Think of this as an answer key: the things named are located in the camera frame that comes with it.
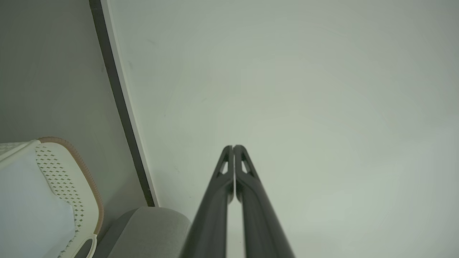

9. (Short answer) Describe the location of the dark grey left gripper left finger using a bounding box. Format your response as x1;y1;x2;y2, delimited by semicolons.
179;145;235;258

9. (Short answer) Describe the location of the white and grey baseboard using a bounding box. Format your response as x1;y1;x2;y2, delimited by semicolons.
89;0;160;208

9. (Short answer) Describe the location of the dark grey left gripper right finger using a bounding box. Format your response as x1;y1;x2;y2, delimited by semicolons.
233;145;295;258

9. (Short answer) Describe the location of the white perforated laundry basket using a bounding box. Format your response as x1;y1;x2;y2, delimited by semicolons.
0;137;105;258

